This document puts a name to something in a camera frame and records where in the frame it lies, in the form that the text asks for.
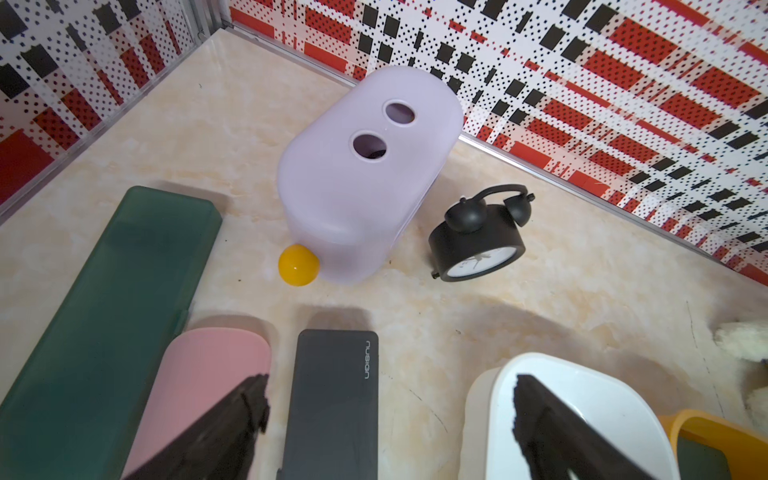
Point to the black alarm clock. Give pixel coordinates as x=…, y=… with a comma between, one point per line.
x=480, y=234

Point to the yellow storage box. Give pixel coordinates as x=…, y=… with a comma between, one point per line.
x=745, y=450

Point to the white storage box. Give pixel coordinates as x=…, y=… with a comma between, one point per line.
x=608, y=405

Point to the pink pencil case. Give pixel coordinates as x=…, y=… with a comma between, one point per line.
x=197, y=370

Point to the dark grey pencil case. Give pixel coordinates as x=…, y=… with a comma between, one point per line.
x=332, y=427

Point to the green case in yellow box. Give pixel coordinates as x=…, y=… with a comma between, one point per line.
x=701, y=462

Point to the lilac plastic container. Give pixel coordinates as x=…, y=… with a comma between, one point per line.
x=351, y=181

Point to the dark green pencil case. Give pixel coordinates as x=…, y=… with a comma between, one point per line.
x=74, y=409

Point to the white plush dog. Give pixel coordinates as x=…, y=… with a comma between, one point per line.
x=747, y=340

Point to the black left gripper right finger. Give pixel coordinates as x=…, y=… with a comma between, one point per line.
x=558, y=444

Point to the yellow ball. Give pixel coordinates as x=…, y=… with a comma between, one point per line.
x=298, y=266

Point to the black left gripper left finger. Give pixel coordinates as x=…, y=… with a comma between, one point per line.
x=221, y=444

